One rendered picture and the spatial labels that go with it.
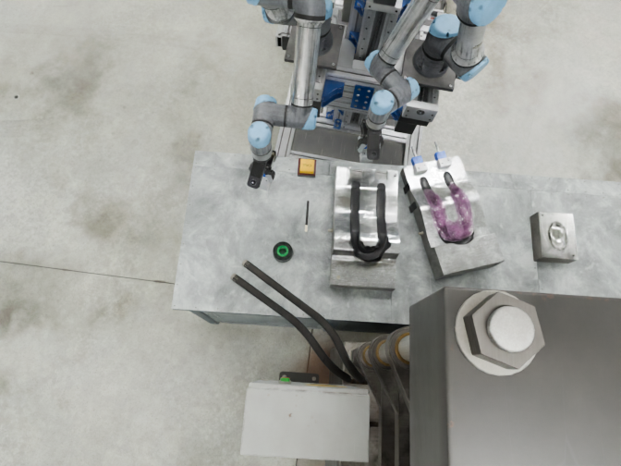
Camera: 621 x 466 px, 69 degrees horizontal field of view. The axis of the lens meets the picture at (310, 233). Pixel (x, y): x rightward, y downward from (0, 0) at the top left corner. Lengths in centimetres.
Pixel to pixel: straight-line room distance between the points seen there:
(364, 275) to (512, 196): 78
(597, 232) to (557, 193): 23
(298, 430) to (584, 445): 64
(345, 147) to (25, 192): 196
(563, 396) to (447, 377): 15
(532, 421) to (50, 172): 298
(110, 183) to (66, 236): 40
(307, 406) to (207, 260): 93
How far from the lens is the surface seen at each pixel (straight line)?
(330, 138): 277
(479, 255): 192
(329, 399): 116
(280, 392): 116
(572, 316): 73
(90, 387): 284
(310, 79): 154
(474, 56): 182
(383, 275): 184
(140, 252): 285
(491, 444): 68
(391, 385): 137
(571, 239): 216
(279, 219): 193
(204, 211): 197
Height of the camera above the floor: 262
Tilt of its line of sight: 73 degrees down
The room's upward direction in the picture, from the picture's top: 8 degrees clockwise
